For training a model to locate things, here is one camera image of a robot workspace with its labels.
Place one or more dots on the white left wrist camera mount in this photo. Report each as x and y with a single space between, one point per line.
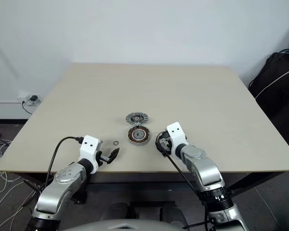
89 146

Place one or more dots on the white wall socket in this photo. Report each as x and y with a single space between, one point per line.
22 96

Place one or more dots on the black power plug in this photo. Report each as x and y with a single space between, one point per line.
34 98

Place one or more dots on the black bag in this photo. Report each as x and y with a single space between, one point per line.
274 81

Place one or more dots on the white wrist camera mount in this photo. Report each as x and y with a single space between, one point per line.
89 146
175 132

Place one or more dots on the grey motor rotor cover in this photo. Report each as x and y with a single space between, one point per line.
136 118

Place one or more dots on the grey robot torso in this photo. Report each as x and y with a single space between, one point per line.
127 225

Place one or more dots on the beige table with black legs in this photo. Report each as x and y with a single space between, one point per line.
159 91

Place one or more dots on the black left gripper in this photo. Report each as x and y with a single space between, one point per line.
105 158

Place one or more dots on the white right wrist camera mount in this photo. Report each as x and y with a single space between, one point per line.
175 132

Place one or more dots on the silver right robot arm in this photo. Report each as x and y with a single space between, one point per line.
202 163

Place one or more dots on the motor stator with copper windings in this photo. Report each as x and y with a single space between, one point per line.
137 137

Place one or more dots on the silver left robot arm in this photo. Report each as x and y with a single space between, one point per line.
62 183

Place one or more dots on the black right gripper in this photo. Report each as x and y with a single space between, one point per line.
165 144

